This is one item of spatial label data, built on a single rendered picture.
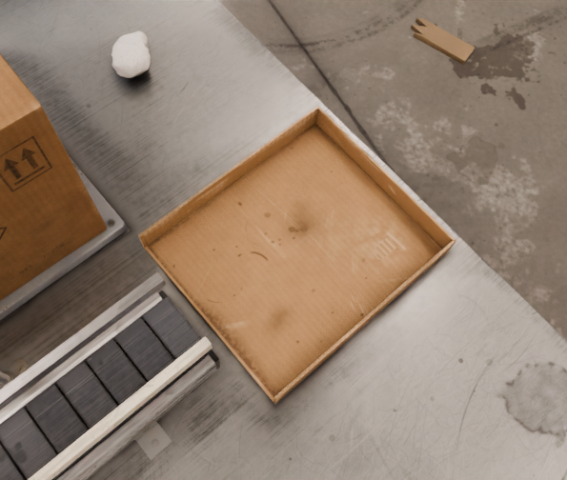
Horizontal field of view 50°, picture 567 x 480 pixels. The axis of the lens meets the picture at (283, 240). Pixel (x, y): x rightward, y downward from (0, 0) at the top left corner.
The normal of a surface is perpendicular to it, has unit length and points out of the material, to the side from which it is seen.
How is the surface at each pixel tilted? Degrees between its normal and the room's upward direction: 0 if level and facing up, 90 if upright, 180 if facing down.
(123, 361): 0
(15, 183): 90
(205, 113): 0
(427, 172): 0
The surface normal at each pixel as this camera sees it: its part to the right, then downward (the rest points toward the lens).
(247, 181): 0.05, -0.37
